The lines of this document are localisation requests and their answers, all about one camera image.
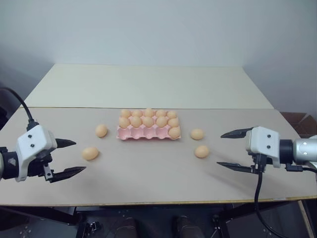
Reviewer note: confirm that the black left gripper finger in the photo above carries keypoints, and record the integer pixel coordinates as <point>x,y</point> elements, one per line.
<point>65,143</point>
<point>68,173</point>

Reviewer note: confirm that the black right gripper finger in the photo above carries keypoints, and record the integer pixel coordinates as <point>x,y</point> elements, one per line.
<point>236,167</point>
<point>236,134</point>

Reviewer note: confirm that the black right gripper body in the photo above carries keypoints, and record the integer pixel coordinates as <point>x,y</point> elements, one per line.
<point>258,161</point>

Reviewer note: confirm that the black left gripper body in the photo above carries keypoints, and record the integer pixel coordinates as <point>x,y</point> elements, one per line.
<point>40,160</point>

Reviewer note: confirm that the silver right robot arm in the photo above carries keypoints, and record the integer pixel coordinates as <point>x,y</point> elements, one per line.
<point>303,150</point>

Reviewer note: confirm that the pink egg tray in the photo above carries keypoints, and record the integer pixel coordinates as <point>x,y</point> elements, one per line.
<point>146,132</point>

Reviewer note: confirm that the brown egg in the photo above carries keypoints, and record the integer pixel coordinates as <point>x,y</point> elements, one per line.
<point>161,121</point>
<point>90,153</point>
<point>173,122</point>
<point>148,112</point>
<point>174,132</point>
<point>201,151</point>
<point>101,130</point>
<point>124,122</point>
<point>125,113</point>
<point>137,113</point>
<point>171,114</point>
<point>161,113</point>
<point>135,121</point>
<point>148,121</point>
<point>197,134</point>

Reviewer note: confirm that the brown cardboard box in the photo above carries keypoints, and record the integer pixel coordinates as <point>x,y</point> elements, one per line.
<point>301,122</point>

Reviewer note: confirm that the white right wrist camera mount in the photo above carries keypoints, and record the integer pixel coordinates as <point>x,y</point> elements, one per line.
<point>263,142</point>

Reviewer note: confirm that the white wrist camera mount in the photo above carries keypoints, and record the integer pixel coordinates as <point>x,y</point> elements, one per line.
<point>32,141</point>
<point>263,142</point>

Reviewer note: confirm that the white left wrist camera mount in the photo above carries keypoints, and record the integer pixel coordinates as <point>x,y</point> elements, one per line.
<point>32,141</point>

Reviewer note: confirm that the black table frame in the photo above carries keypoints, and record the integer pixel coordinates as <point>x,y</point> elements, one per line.
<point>153,213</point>

